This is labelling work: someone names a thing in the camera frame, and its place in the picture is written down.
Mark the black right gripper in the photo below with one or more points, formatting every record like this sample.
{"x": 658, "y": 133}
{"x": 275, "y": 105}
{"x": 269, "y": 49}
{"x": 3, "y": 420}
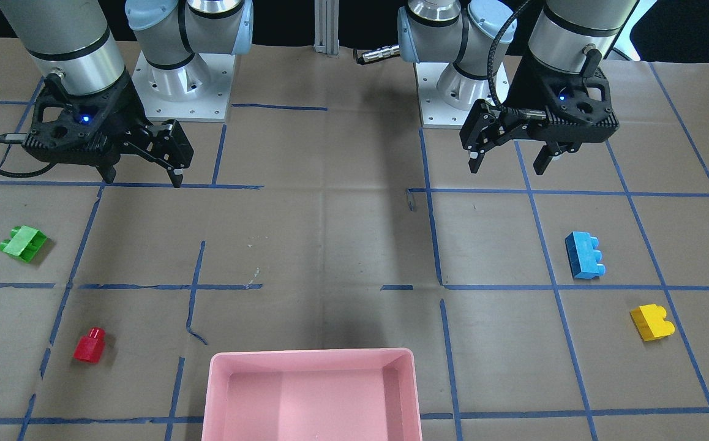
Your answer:
{"x": 123, "y": 109}

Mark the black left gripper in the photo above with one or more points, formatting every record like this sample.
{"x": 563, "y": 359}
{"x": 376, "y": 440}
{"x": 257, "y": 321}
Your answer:
{"x": 521, "y": 93}

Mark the blue toy block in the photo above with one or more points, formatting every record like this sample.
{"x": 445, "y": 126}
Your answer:
{"x": 584, "y": 256}

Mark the green toy block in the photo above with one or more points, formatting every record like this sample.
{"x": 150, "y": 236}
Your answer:
{"x": 24, "y": 243}

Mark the red toy block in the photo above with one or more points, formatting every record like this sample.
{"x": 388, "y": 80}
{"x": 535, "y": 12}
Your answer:
{"x": 90, "y": 346}

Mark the yellow toy block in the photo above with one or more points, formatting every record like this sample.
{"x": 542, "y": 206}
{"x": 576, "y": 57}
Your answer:
{"x": 651, "y": 322}

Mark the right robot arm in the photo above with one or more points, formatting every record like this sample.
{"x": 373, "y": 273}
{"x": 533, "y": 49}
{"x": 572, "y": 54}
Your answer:
{"x": 73, "y": 39}

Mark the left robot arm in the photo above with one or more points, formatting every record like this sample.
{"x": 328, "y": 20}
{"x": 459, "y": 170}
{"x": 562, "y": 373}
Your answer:
{"x": 567, "y": 36}

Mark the pink plastic box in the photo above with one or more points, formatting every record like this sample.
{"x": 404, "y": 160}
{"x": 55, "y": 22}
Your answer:
{"x": 333, "y": 394}

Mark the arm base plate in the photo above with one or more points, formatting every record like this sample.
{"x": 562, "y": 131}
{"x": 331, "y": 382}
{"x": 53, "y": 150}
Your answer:
{"x": 197, "y": 92}
{"x": 434, "y": 98}

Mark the aluminium frame post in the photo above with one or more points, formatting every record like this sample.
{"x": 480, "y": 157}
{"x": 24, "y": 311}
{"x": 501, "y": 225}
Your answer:
{"x": 326, "y": 40}

